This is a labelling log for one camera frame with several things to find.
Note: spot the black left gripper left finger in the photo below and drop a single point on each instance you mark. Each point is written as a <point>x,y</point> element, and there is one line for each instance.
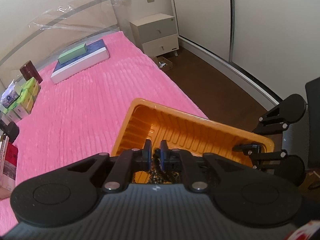
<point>70,193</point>

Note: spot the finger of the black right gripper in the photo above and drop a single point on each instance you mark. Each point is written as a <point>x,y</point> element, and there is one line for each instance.
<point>279,118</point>
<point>284,165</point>

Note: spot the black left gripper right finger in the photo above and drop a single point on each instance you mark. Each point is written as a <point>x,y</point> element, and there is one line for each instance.
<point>245,195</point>

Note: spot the orange plastic tray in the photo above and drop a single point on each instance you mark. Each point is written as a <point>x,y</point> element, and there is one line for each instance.
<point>149,120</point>

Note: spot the pink wooden jewelry box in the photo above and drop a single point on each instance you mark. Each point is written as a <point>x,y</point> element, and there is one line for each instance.
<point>8,161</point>

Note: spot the pink fleece blanket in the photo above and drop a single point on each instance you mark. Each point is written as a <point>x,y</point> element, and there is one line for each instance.
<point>82,115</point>

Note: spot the green tissue box pack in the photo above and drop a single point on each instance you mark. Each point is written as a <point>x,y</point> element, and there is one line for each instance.
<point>23,105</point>

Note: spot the white tissue packet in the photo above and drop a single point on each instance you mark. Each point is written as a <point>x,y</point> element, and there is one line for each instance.
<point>10,94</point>

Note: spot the dark maroon box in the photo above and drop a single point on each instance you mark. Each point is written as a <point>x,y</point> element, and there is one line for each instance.
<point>28,71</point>

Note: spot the cardboard box on floor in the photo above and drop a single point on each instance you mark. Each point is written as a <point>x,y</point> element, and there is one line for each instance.
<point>162,63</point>

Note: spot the green rectangular box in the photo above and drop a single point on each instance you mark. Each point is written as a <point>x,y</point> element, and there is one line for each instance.
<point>72,53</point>

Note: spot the blue and white flat box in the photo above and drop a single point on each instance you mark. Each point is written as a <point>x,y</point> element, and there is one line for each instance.
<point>97,52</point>

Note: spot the white grey nightstand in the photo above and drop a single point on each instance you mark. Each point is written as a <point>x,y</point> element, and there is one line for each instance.
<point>156,35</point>

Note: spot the plastic-wrapped beige headboard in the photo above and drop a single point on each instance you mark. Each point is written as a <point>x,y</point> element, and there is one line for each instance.
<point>58,28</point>

